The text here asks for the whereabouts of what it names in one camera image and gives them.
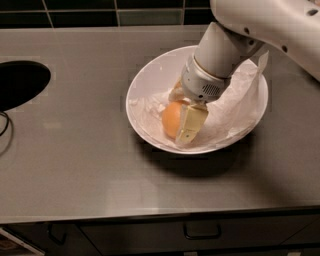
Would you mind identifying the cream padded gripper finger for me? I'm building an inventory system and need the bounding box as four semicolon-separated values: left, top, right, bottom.
168;81;185;102
176;104;208;144

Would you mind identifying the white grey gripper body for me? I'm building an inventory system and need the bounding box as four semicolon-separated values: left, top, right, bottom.
181;55;231;103

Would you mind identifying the orange fruit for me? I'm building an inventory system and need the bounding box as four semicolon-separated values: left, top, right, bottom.
162;100;187;139

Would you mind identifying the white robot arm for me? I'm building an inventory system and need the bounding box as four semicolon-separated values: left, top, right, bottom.
169;0;320;144

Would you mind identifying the white bowl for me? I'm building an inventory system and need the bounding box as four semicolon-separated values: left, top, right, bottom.
125;45;269;155

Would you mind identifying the white crumpled paper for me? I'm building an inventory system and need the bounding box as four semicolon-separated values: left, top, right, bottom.
128;50;270;150

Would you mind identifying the black round object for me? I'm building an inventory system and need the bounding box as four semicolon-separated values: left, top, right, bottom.
0;60;51;111

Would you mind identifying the dark left cabinet door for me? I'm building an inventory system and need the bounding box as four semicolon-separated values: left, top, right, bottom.
4;223;101;256

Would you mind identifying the dark drawer front with handle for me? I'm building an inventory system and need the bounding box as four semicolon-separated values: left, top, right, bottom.
81;215;316;255

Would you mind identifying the black cable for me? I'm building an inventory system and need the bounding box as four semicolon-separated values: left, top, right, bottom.
0;110;11;137

